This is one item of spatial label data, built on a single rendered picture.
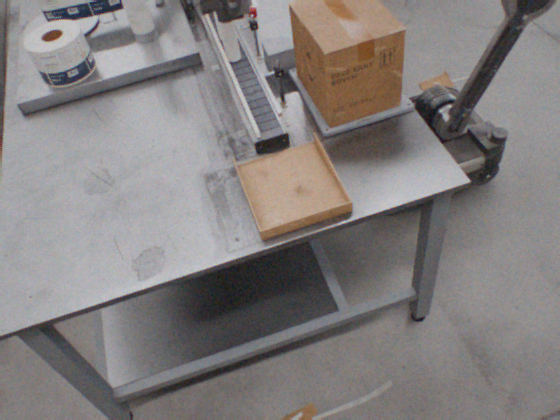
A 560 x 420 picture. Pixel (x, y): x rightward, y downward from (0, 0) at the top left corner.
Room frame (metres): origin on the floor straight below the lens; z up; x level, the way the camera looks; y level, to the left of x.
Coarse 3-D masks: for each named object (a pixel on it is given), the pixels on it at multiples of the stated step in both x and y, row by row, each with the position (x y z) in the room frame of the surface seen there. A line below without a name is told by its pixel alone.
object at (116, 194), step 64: (192, 0) 2.20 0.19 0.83; (256, 0) 2.10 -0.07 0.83; (64, 128) 1.50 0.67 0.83; (128, 128) 1.43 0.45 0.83; (192, 128) 1.37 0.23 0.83; (384, 128) 1.20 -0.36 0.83; (0, 192) 1.24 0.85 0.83; (64, 192) 1.19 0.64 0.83; (128, 192) 1.14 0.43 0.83; (192, 192) 1.09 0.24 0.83; (384, 192) 0.95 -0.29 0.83; (448, 192) 0.91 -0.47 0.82; (0, 256) 0.98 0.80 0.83; (64, 256) 0.94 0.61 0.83; (128, 256) 0.90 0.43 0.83; (192, 256) 0.86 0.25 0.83; (0, 320) 0.77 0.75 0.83
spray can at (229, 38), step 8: (224, 24) 1.62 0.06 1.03; (232, 24) 1.62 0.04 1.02; (224, 32) 1.62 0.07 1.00; (232, 32) 1.62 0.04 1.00; (224, 40) 1.62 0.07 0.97; (232, 40) 1.62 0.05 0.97; (224, 48) 1.63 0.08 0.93; (232, 48) 1.61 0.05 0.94; (232, 56) 1.61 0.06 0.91; (240, 56) 1.63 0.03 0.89
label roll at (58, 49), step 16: (32, 32) 1.82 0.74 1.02; (48, 32) 1.80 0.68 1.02; (64, 32) 1.78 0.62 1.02; (80, 32) 1.76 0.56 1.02; (32, 48) 1.71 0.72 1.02; (48, 48) 1.69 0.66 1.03; (64, 48) 1.68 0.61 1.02; (80, 48) 1.72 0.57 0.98; (48, 64) 1.67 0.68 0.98; (64, 64) 1.68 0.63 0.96; (80, 64) 1.70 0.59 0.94; (48, 80) 1.69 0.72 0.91; (64, 80) 1.67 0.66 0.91; (80, 80) 1.69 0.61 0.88
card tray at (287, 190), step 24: (312, 144) 1.18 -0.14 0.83; (240, 168) 1.14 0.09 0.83; (264, 168) 1.12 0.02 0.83; (288, 168) 1.10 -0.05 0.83; (312, 168) 1.09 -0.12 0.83; (264, 192) 1.03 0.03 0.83; (288, 192) 1.01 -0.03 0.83; (312, 192) 0.99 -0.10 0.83; (336, 192) 0.98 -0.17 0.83; (264, 216) 0.94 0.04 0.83; (288, 216) 0.92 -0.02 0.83; (312, 216) 0.89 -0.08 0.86
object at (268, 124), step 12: (240, 48) 1.70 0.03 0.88; (240, 60) 1.62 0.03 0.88; (240, 72) 1.55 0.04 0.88; (252, 72) 1.54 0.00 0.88; (240, 84) 1.49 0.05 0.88; (252, 84) 1.47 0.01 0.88; (252, 96) 1.41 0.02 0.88; (264, 96) 1.40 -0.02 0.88; (252, 108) 1.35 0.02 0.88; (264, 108) 1.34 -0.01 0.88; (264, 120) 1.28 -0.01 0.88; (276, 120) 1.27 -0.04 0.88; (264, 132) 1.23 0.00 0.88; (276, 132) 1.22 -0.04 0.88
